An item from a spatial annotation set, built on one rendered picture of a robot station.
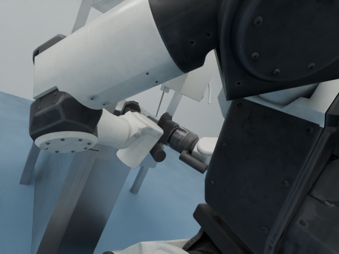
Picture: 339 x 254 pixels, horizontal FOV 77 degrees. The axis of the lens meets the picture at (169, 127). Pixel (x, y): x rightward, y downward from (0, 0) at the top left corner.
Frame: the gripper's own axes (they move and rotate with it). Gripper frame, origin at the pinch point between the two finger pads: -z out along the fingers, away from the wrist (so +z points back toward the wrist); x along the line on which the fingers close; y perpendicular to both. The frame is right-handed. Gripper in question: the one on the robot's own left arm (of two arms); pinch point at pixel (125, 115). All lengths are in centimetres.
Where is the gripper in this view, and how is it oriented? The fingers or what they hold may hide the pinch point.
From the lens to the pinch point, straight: 76.7
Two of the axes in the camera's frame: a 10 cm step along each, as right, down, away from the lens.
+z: 3.6, 3.4, -8.7
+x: -4.2, 8.9, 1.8
